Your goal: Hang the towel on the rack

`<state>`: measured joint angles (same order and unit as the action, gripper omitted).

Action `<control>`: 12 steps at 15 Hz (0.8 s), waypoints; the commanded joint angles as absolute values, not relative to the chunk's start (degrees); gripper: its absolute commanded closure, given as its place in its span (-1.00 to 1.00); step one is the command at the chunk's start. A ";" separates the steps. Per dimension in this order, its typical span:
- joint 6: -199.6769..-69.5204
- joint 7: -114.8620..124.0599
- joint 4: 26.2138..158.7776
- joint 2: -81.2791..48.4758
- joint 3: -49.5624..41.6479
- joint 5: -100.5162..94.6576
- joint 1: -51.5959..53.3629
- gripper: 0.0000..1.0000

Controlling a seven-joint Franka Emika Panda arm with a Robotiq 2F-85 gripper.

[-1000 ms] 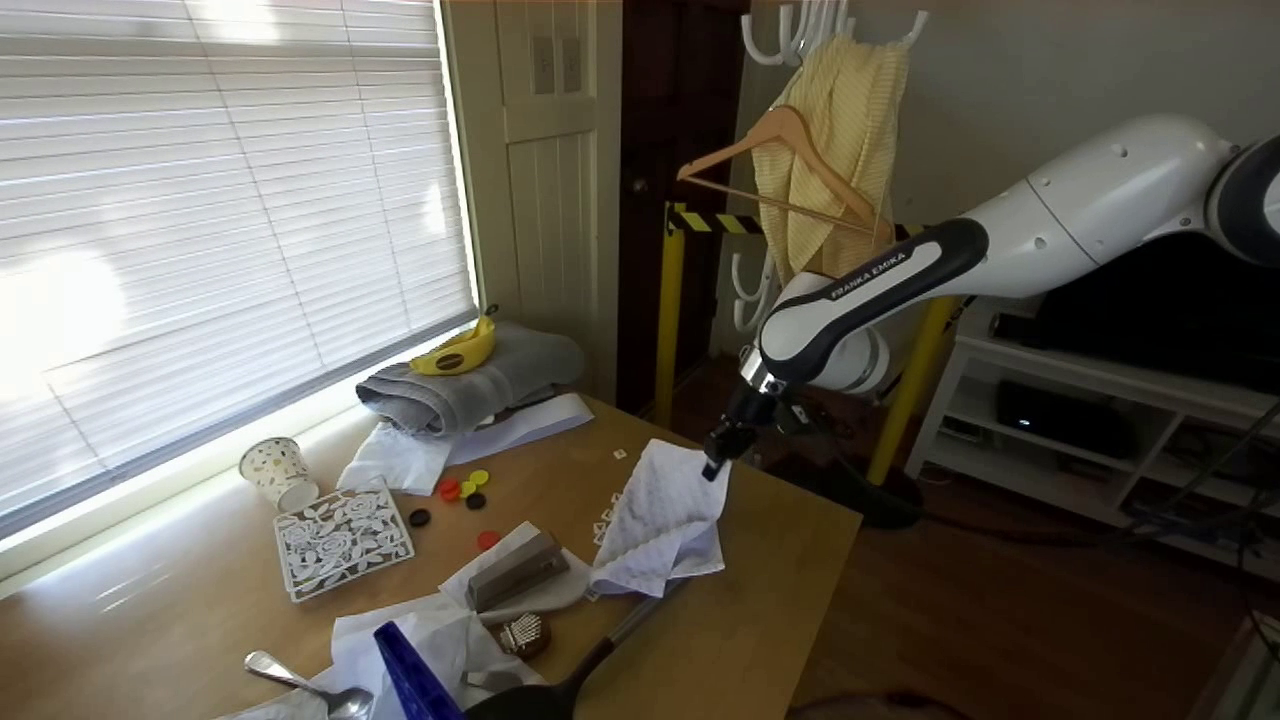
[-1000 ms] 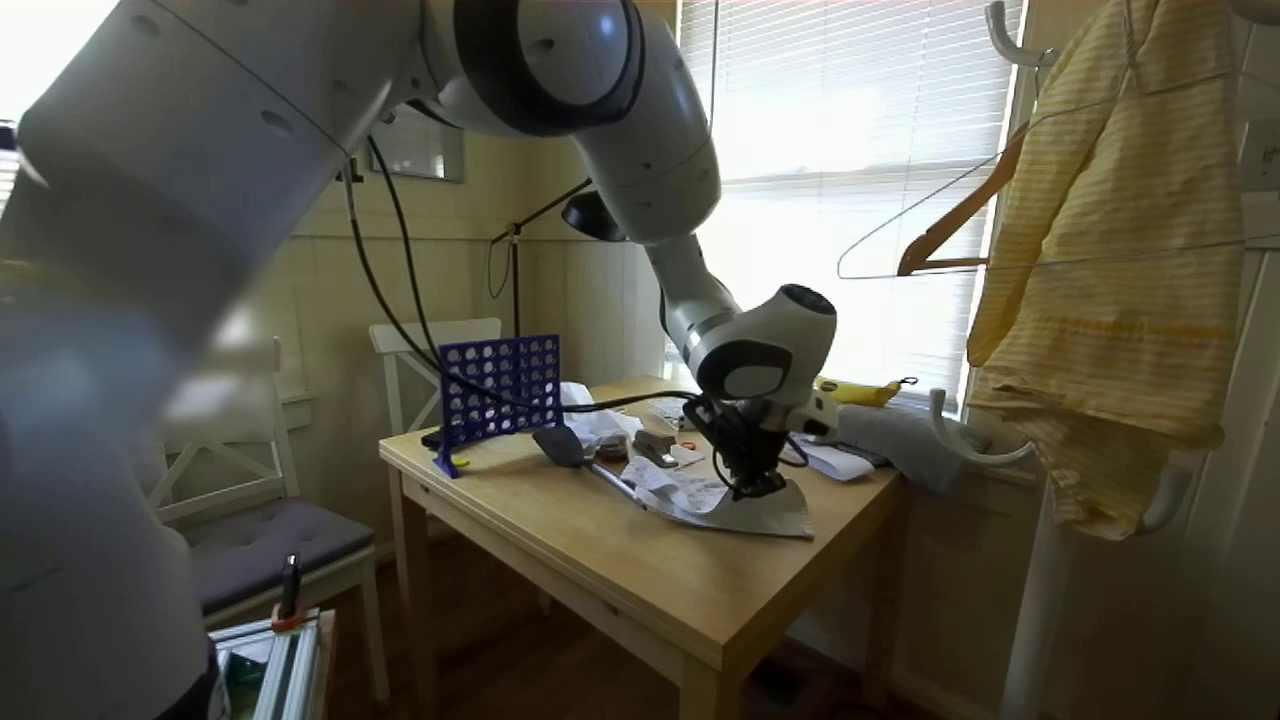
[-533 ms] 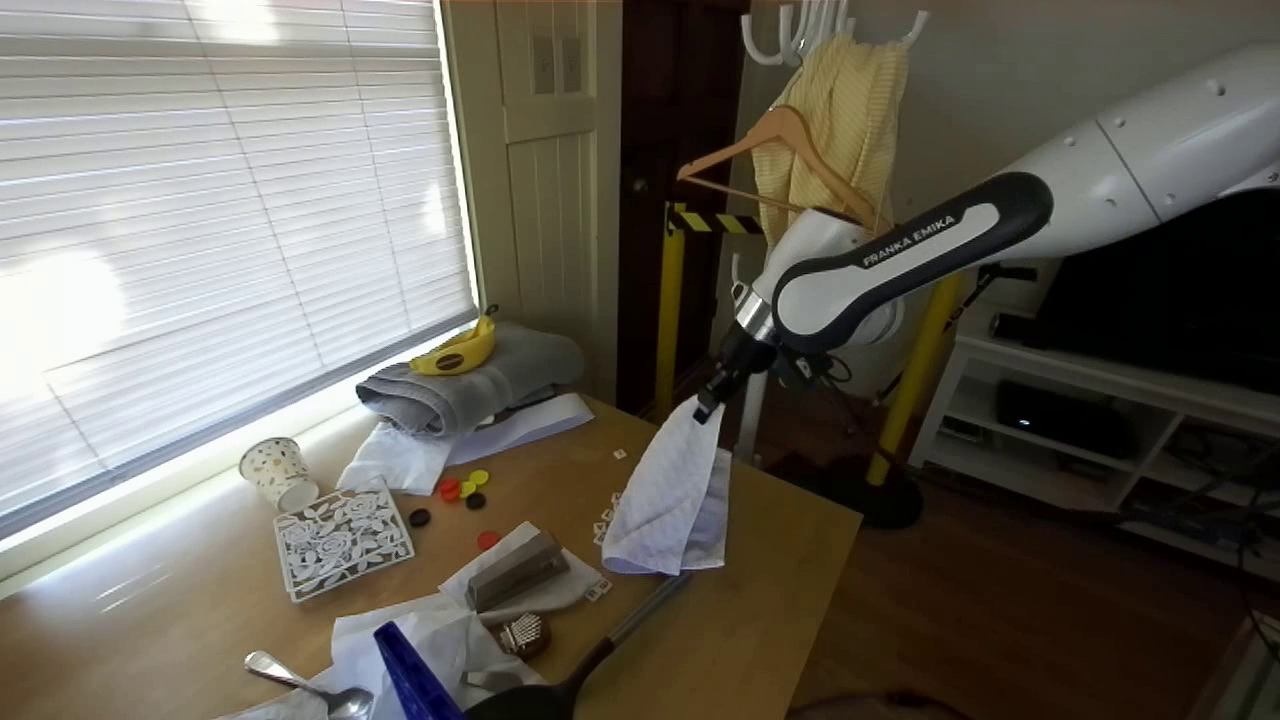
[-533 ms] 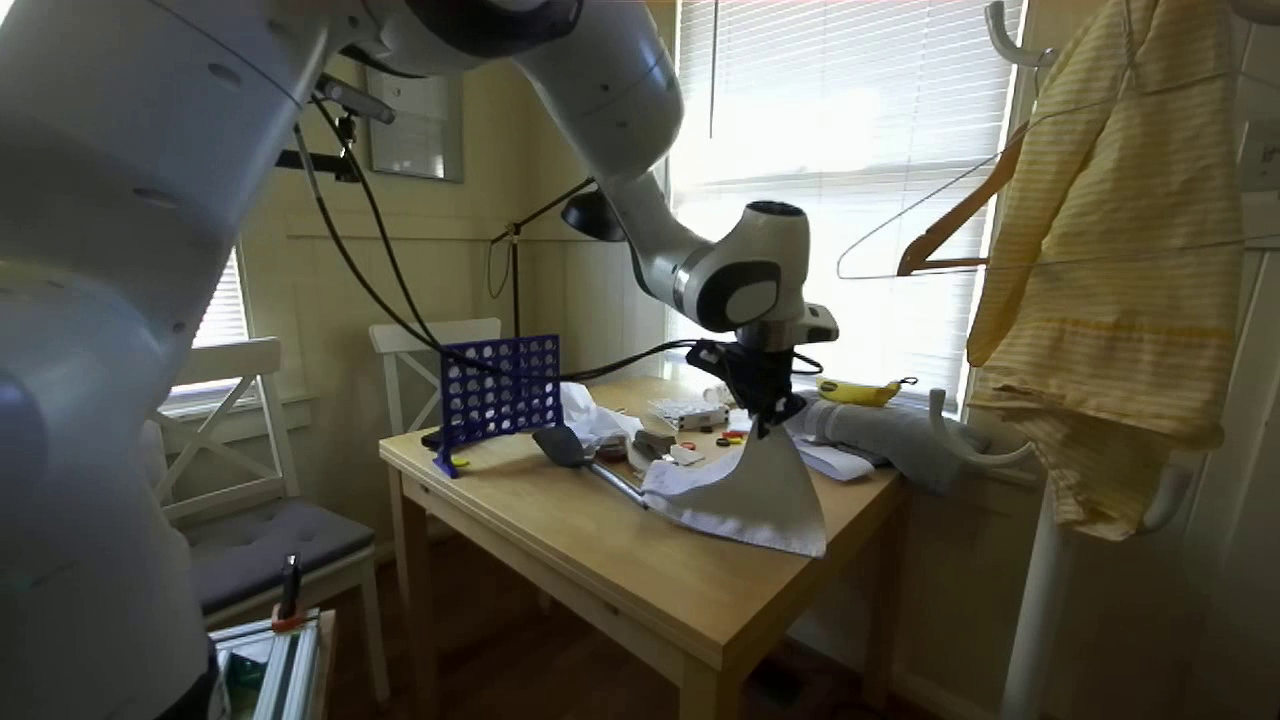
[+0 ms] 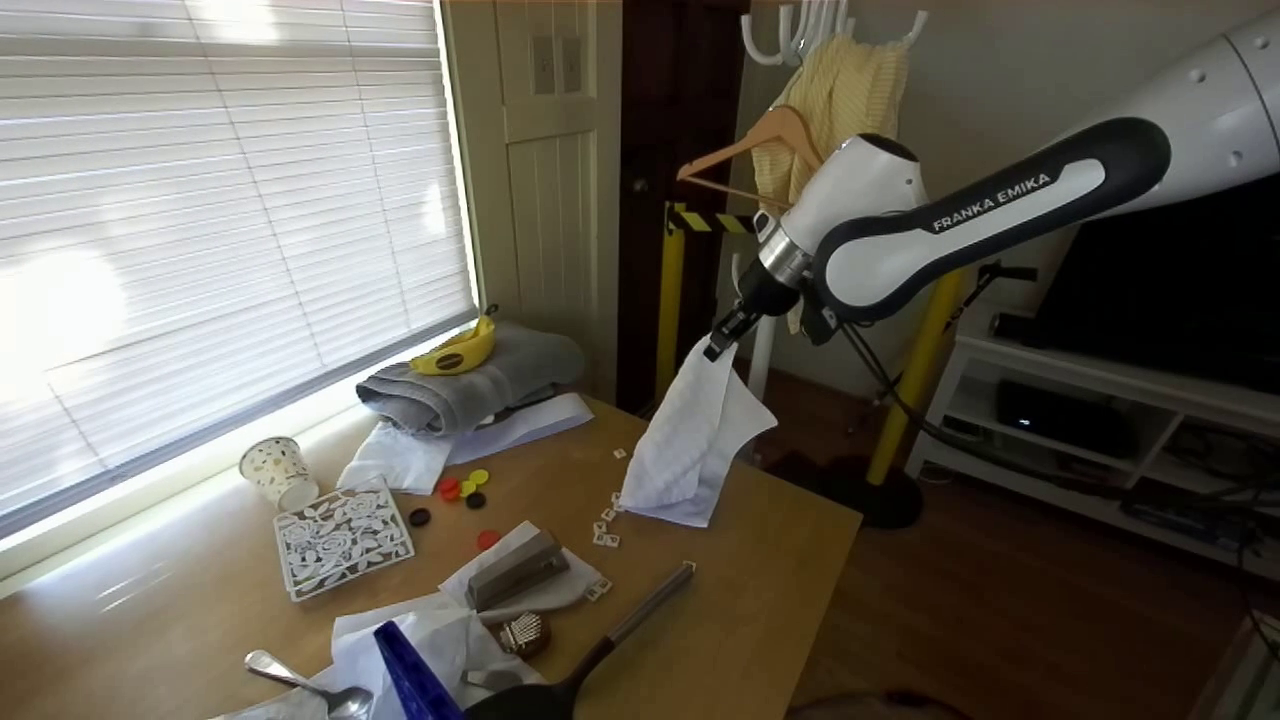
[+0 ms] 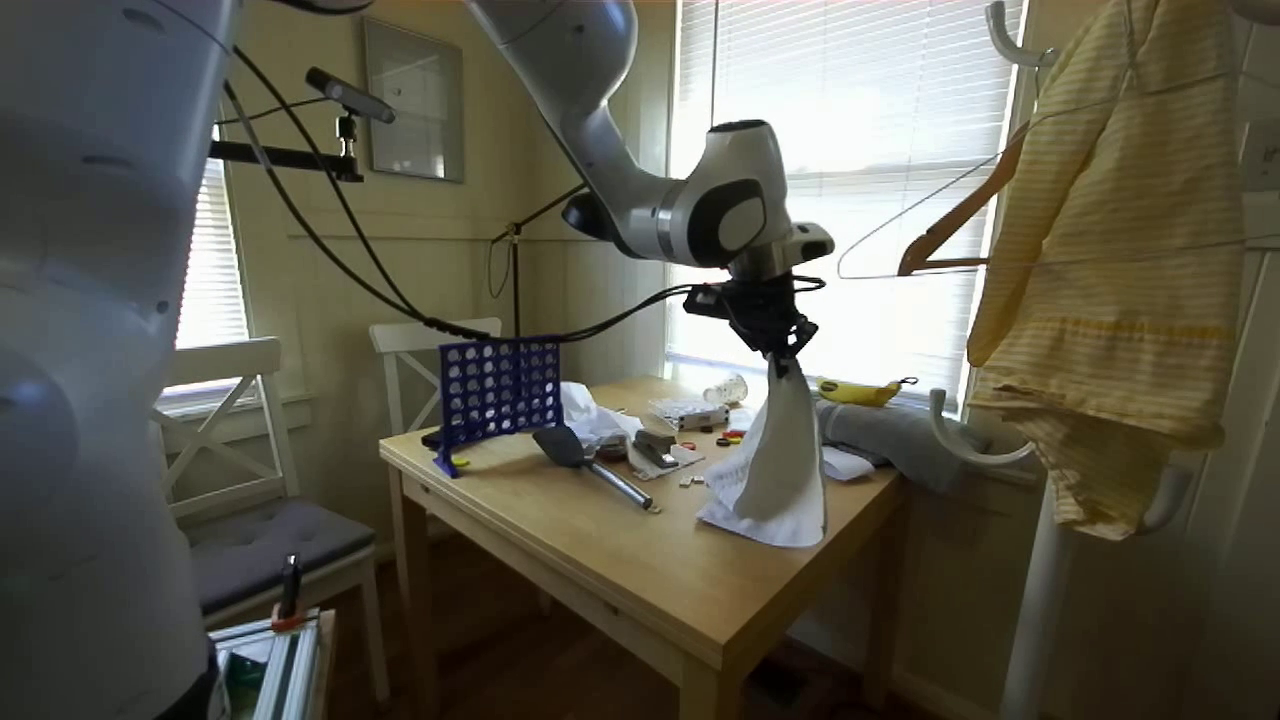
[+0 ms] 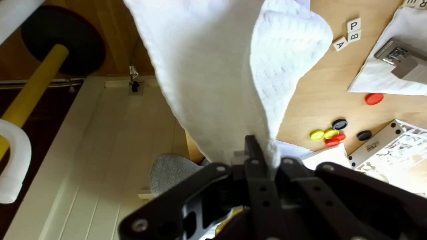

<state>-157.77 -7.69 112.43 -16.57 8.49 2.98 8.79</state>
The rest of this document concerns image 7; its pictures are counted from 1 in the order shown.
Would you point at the metal door latch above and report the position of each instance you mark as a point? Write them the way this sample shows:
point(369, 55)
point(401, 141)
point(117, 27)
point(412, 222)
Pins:
point(135, 82)

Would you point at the white letter tile P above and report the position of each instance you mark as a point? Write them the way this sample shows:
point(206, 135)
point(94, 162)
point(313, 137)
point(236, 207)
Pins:
point(354, 25)

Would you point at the white notepad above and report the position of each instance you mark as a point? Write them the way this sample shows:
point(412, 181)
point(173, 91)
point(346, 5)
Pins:
point(312, 155)

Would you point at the white towel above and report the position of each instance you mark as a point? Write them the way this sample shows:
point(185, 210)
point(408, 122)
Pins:
point(214, 75)

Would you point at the grey metal device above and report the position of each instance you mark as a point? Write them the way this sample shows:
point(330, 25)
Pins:
point(401, 61)

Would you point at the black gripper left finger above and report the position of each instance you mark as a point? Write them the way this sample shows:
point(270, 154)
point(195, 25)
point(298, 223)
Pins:
point(258, 195)

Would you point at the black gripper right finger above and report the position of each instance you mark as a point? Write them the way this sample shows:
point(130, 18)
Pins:
point(338, 205)

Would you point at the light wooden table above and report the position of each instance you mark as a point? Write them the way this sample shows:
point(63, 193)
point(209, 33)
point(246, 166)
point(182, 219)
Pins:
point(312, 89)

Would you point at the black game disc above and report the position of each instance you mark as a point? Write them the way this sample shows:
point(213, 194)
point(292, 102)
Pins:
point(365, 135)
point(340, 125)

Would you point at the yellow pole with black base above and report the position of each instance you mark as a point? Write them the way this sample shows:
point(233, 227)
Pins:
point(71, 41)

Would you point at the cream panel door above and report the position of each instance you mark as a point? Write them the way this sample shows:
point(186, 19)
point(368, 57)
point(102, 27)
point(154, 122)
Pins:
point(89, 155)

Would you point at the white patterned tile box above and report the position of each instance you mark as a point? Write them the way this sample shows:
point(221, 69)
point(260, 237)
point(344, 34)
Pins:
point(396, 154)

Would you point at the white napkin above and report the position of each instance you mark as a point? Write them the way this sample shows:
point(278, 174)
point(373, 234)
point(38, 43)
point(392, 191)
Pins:
point(378, 81)

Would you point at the yellow game disc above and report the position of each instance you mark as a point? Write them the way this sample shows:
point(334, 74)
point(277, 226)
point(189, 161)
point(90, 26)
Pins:
point(317, 135)
point(332, 134)

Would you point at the white letter tile B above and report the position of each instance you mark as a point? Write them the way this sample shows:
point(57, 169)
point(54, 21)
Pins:
point(354, 37)

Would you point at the red game disc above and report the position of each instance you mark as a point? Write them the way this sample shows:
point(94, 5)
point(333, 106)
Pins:
point(337, 141)
point(374, 99)

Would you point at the grey folded cloth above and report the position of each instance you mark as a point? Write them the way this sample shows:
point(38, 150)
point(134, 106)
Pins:
point(171, 174)

